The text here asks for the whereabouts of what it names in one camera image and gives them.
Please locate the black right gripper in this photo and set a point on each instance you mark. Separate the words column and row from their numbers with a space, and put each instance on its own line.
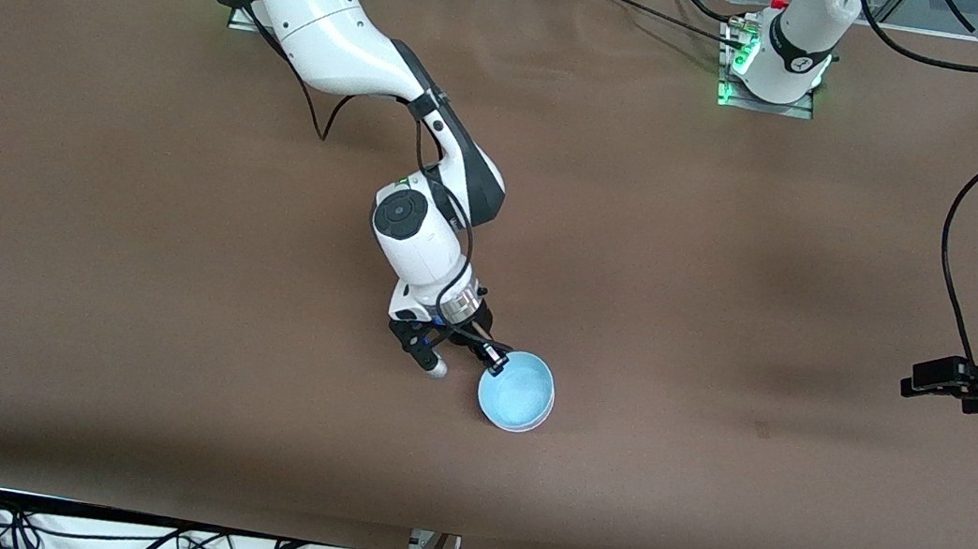
column 480, row 322

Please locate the blue bowl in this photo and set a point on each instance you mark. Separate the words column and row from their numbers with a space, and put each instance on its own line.
column 516, row 391

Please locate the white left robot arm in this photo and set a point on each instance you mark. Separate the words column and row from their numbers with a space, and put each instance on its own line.
column 798, row 41

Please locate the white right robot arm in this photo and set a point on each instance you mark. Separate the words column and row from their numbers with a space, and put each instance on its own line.
column 326, row 7

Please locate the brown table cover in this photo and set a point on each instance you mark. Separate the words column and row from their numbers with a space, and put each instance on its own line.
column 174, row 224

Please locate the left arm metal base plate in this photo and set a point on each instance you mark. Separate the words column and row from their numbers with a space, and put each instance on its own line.
column 738, row 102

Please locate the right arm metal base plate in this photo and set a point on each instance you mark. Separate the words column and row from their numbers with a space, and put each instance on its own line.
column 239, row 20

